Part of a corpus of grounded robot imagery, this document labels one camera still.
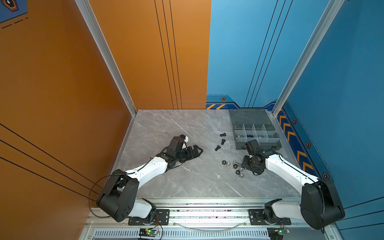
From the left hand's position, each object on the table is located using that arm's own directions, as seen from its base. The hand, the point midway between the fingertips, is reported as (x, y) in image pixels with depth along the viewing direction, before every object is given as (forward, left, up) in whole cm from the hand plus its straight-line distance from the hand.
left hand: (198, 152), depth 86 cm
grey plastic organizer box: (+27, -38, -6) cm, 47 cm away
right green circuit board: (-37, -38, -12) cm, 54 cm away
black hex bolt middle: (+15, -17, -9) cm, 24 cm away
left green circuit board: (-37, +24, -12) cm, 46 cm away
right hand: (-5, -27, -7) cm, 28 cm away
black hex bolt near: (+9, -13, -10) cm, 19 cm away
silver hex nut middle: (-2, -18, -10) cm, 21 cm away
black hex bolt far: (+19, -17, -10) cm, 28 cm away
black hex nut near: (-7, -23, -10) cm, 27 cm away
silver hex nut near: (-10, -25, -10) cm, 29 cm away
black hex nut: (-2, -16, -9) cm, 19 cm away
